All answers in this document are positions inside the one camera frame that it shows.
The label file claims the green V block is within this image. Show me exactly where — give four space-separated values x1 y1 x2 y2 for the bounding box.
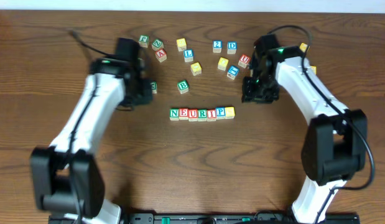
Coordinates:
151 82 157 94

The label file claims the green J block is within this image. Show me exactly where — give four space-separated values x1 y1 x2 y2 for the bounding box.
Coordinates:
138 35 149 48

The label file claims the yellow Q block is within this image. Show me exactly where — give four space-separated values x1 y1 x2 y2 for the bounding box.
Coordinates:
217 57 229 71

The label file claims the green B block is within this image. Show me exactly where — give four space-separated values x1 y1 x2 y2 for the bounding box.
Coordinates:
177 80 189 94

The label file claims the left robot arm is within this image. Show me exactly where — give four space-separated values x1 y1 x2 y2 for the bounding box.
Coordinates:
30 38 152 223

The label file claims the yellow S block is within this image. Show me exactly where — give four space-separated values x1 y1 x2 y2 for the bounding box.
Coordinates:
176 38 187 52

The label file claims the red E block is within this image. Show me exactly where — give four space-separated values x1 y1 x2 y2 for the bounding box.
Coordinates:
179 108 188 120

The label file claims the red A block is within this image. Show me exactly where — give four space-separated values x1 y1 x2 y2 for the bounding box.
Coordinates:
155 49 167 62

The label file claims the blue T block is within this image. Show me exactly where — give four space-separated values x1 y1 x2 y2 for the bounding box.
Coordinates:
226 65 239 80

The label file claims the blue L block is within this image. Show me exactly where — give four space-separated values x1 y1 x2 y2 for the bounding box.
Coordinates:
183 49 194 62

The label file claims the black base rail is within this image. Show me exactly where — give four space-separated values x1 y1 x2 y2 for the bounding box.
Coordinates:
47 212 361 224

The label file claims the green Z block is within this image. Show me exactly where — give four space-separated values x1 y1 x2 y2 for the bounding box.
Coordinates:
152 39 164 52

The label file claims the green R block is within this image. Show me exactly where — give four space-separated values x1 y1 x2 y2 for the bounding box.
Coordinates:
198 109 208 121

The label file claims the blue 2 block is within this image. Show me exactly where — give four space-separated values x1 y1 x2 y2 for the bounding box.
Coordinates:
213 40 223 54

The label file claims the yellow O block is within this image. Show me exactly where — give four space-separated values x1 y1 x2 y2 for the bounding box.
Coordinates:
190 62 202 76

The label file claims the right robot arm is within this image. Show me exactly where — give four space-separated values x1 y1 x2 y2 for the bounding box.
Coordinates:
241 34 368 223

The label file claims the red I block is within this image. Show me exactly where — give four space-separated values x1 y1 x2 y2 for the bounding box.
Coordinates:
207 109 217 121

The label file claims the green N block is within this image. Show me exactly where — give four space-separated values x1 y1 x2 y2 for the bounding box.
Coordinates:
169 108 180 121

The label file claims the blue D block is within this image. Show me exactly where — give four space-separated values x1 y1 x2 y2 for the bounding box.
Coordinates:
227 42 237 54

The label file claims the blue P block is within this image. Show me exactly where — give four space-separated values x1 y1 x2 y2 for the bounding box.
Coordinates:
215 107 226 119

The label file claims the red u block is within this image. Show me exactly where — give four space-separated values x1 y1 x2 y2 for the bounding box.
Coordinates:
238 54 251 68
188 109 198 121

